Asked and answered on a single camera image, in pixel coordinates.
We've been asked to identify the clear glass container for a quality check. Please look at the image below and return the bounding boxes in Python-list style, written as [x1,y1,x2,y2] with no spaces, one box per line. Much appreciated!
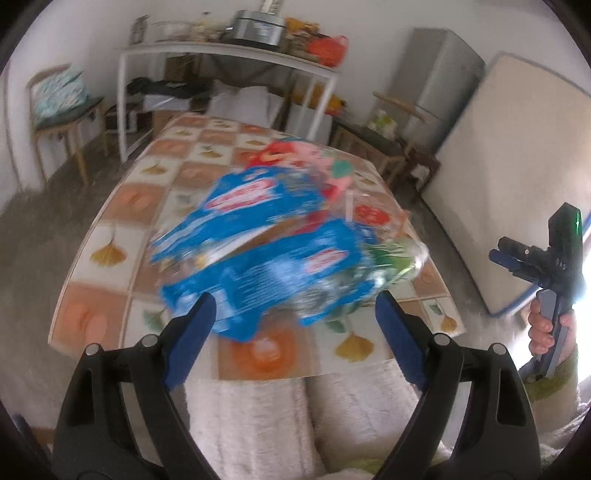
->
[152,21,195,42]

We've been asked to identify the yellow bag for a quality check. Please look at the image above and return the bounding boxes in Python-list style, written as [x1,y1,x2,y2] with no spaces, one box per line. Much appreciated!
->
[295,88,347,116]

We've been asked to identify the white sacks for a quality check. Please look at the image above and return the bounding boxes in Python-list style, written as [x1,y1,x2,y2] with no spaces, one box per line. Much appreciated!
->
[208,80,287,127]

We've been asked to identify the silver rice cooker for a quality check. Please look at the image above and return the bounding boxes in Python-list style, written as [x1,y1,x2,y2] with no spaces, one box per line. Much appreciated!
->
[226,9,287,47]

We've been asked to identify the light wooden chair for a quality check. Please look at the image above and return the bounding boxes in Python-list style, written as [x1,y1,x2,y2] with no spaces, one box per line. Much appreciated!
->
[330,90,428,185]

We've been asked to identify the patterned seat cushion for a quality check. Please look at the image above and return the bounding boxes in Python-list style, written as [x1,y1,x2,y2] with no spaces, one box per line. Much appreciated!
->
[34,69,90,127]

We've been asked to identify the blue hoop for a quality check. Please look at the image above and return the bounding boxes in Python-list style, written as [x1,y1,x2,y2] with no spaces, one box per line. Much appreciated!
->
[492,208,591,319]

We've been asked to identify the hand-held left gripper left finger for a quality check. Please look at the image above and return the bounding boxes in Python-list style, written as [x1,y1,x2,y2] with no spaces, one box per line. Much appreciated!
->
[51,292,220,480]

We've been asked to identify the black clothing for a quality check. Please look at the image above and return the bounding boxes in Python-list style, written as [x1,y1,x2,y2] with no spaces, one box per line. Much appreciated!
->
[127,78,213,100]

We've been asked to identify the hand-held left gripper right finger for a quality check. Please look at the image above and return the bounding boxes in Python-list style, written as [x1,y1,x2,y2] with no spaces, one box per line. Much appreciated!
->
[375,291,543,480]

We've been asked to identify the grey refrigerator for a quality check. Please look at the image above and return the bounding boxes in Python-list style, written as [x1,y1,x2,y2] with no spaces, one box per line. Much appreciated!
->
[385,28,485,153]

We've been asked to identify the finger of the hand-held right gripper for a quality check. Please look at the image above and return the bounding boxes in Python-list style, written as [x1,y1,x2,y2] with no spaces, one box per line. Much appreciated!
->
[498,236,551,258]
[488,249,555,291]

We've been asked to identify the wooden chair with dark seat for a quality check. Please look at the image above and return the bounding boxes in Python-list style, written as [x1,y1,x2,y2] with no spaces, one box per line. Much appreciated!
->
[25,62,109,185]

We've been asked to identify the person's right hand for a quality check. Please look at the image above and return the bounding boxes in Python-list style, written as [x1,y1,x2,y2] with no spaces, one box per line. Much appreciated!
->
[526,298,579,365]

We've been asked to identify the orange plastic bag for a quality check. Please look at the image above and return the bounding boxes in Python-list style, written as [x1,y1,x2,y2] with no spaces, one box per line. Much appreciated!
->
[307,34,349,68]

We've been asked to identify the person's right forearm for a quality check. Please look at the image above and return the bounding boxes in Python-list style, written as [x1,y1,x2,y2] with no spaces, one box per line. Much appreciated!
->
[517,342,591,444]

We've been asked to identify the white shelf table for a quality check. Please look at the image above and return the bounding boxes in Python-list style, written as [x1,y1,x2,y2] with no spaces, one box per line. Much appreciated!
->
[115,41,340,162]

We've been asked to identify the beige mattress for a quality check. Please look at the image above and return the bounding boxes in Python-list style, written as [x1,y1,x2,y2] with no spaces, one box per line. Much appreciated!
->
[422,53,591,315]

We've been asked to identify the dark wooden stool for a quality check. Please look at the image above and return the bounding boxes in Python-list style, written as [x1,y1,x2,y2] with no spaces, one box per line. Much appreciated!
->
[406,148,441,195]

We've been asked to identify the red label clear wrapper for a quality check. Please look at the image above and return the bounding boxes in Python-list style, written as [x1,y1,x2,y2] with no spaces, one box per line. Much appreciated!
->
[353,203,393,232]

